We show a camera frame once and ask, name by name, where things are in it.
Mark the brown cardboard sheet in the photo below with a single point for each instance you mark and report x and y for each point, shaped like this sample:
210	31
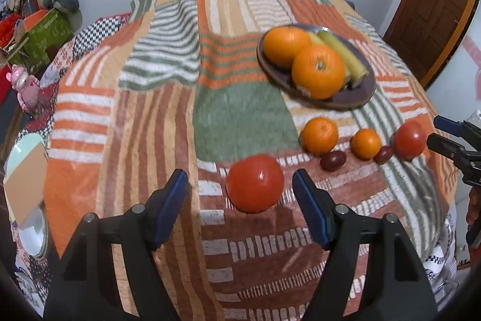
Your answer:
24	180

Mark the pink plastic toy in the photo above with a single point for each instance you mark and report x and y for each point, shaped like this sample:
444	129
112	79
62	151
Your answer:
25	89

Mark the black and white checkered cloth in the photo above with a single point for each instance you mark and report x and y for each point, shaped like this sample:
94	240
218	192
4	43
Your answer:
92	31

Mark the pale green plate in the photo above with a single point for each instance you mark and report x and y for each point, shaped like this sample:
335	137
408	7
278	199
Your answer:
20	151

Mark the white printed cloth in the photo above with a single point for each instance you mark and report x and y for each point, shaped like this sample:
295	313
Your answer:
439	257

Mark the dark red grape left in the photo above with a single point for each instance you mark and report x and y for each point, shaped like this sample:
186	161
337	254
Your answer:
332	160

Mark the medium orange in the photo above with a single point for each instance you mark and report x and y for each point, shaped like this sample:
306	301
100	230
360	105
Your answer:
320	136

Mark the small orange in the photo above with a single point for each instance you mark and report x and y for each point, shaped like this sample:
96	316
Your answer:
365	143

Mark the medium red tomato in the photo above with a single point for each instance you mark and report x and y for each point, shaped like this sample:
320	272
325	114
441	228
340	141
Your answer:
410	139

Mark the dark red grape right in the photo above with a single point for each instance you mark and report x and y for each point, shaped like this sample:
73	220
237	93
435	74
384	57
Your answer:
383	154

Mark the dark red grape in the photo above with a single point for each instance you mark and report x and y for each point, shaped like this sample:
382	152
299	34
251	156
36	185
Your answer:
332	160
383	154

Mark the dark round plate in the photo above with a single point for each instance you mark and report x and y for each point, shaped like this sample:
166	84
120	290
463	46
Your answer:
349	97

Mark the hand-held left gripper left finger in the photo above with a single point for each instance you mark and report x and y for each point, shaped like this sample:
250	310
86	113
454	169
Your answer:
173	206

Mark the person's right hand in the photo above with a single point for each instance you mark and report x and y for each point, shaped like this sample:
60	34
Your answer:
474	215

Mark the striped patchwork blanket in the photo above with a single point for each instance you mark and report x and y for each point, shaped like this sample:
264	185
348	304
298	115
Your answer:
158	110

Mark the clear glass lid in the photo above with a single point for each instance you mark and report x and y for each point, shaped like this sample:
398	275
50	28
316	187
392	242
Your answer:
34	232

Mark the large orange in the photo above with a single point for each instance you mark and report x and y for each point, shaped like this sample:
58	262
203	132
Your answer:
283	44
318	71

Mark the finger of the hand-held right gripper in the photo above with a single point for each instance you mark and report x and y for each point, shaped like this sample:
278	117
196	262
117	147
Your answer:
449	125
445	148

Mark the brown wooden door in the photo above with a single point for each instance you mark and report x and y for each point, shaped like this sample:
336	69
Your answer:
432	5

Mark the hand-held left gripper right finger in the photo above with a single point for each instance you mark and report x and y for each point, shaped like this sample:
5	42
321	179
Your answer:
311	210

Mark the green cardboard box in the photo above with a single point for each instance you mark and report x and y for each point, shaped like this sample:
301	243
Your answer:
47	37

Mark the large red tomato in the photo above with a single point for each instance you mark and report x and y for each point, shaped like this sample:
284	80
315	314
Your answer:
254	183

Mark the yellow-green banana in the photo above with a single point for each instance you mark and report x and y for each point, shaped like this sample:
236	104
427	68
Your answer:
347	56
313	38

